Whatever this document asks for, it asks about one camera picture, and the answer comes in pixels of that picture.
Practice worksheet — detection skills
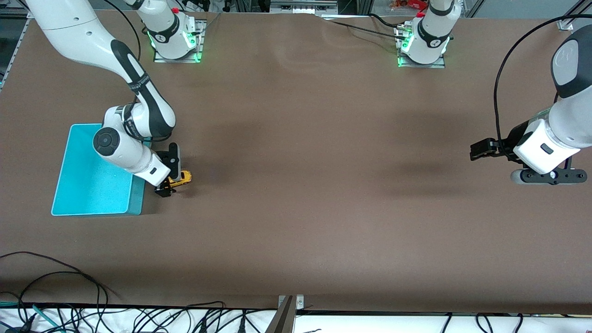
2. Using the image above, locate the yellow beetle toy car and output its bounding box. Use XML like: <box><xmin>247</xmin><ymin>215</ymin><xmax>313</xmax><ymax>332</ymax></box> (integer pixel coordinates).
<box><xmin>166</xmin><ymin>170</ymin><xmax>192</xmax><ymax>189</ymax></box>

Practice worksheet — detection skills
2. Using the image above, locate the turquoise plastic bin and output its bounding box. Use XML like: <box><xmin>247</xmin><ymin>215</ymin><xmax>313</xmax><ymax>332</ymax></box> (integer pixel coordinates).
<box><xmin>51</xmin><ymin>123</ymin><xmax>153</xmax><ymax>217</ymax></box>

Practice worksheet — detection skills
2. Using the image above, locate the red orange item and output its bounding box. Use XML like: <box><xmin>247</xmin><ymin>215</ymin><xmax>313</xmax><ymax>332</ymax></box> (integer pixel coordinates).
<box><xmin>390</xmin><ymin>0</ymin><xmax>428</xmax><ymax>11</ymax></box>

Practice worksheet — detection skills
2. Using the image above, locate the grey metal device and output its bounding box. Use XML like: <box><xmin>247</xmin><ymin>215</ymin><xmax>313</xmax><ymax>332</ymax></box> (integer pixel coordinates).
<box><xmin>270</xmin><ymin>0</ymin><xmax>339</xmax><ymax>14</ymax></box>

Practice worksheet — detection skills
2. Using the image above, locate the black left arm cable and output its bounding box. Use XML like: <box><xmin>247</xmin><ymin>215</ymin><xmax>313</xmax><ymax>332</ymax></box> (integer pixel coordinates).
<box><xmin>493</xmin><ymin>14</ymin><xmax>592</xmax><ymax>144</ymax></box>

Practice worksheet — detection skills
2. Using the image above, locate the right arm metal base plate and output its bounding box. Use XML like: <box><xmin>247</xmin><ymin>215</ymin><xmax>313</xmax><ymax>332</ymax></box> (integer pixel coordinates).
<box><xmin>153</xmin><ymin>18</ymin><xmax>205</xmax><ymax>63</ymax></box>

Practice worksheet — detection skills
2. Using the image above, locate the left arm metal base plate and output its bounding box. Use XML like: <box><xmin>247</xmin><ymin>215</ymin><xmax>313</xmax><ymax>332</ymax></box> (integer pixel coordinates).
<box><xmin>396</xmin><ymin>23</ymin><xmax>447</xmax><ymax>69</ymax></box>

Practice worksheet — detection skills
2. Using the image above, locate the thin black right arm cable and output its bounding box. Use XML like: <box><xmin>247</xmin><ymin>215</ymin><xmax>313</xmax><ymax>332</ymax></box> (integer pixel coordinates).
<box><xmin>105</xmin><ymin>0</ymin><xmax>142</xmax><ymax>63</ymax></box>

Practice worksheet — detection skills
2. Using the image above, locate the short black table cable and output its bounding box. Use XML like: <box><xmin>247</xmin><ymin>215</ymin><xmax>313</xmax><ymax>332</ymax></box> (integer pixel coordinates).
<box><xmin>18</xmin><ymin>271</ymin><xmax>102</xmax><ymax>308</ymax></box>

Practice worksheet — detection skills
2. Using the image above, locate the long black table cable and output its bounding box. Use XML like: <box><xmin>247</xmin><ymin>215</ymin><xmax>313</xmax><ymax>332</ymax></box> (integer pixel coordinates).
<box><xmin>0</xmin><ymin>251</ymin><xmax>111</xmax><ymax>308</ymax></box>

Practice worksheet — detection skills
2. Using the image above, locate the short aluminium frame profile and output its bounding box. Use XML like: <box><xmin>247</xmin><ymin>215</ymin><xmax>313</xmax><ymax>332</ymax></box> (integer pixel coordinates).
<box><xmin>556</xmin><ymin>0</ymin><xmax>592</xmax><ymax>32</ymax></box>

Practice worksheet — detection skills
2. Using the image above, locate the black left base cable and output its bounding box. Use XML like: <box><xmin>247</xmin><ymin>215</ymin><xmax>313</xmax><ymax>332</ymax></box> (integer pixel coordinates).
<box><xmin>324</xmin><ymin>13</ymin><xmax>407</xmax><ymax>41</ymax></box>

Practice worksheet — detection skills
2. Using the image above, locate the teal cable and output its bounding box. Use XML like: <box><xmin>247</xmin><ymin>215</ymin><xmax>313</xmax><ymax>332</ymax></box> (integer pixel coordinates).
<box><xmin>0</xmin><ymin>301</ymin><xmax>63</xmax><ymax>333</ymax></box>

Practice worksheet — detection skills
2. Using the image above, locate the metal table edge bracket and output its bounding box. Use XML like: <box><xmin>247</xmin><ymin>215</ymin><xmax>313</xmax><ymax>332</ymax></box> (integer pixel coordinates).
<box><xmin>265</xmin><ymin>295</ymin><xmax>305</xmax><ymax>333</ymax></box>

